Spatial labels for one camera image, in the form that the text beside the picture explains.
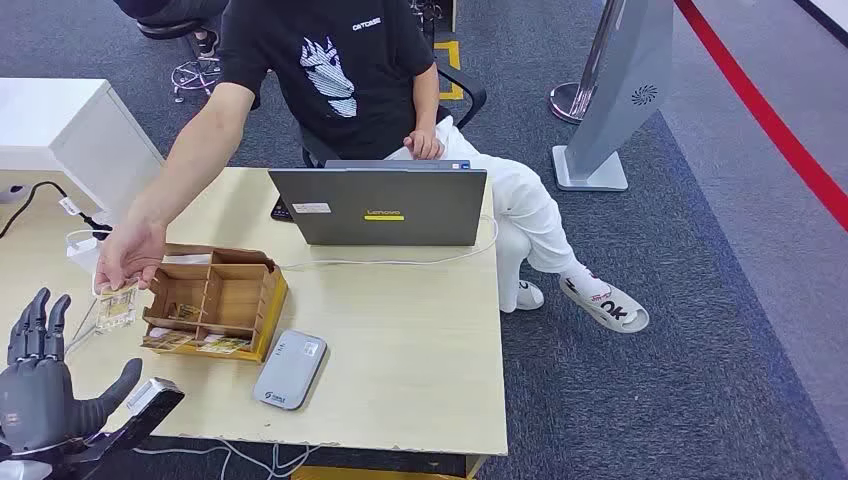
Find wooden card organizer box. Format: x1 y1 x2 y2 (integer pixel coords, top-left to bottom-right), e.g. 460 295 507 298
140 243 289 364

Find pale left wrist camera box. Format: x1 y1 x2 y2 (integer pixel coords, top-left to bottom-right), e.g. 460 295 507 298
124 377 185 427

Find yellow board under desk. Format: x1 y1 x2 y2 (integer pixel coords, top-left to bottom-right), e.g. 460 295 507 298
291 465 480 480

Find black office chair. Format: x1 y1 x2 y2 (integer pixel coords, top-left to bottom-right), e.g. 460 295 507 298
301 62 488 170

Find patterned ID card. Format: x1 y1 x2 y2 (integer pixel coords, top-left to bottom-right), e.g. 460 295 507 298
94 281 140 335

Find white cables under desk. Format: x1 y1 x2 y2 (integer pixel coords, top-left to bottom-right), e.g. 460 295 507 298
132 440 319 480

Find chrome chair base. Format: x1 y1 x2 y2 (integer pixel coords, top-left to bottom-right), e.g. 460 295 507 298
409 0 444 24

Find person's left hand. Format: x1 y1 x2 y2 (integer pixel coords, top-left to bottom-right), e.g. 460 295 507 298
402 127 446 162

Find chrome stanchion post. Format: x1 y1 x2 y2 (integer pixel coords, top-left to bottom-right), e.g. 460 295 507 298
548 0 627 126

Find white printed slipper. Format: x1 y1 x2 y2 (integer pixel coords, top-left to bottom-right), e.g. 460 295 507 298
515 279 546 311
558 274 651 335

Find black stool with chrome base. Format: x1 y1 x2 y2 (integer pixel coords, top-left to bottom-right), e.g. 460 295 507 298
135 18 223 104

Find person's right hand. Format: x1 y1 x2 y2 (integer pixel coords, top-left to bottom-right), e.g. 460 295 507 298
94 218 168 295

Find thick white power strip cable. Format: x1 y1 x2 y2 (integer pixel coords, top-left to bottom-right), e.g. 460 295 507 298
64 298 101 356

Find grey laptop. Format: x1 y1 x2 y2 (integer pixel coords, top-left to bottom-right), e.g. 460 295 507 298
268 159 488 248

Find grey kiosk stand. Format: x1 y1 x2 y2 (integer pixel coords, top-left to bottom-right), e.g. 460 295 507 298
551 0 676 193

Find seated bystander person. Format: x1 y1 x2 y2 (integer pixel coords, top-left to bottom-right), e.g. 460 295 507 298
112 0 230 60

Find black power cable with tag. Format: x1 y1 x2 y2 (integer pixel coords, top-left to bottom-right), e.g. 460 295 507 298
0 180 114 241

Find white cabinet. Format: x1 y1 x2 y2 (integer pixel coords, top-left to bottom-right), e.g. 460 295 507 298
0 78 166 227

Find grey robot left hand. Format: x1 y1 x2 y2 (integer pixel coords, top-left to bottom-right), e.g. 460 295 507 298
0 287 144 457

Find white charger adapter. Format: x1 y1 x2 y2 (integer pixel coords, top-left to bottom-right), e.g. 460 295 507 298
64 229 104 274

